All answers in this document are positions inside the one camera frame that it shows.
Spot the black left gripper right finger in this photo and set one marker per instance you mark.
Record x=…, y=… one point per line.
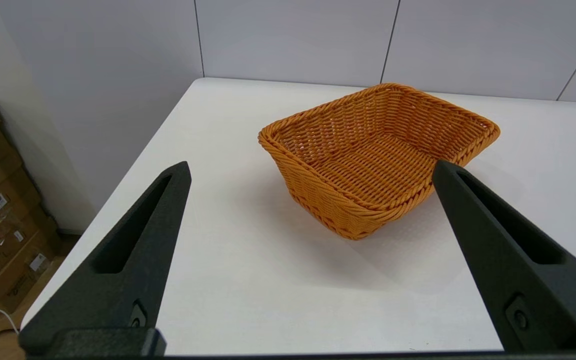
x=533, y=290

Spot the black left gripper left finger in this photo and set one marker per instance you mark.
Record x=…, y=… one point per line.
x=118, y=290

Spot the orange woven wicker basket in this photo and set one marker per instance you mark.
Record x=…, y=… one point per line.
x=368, y=170

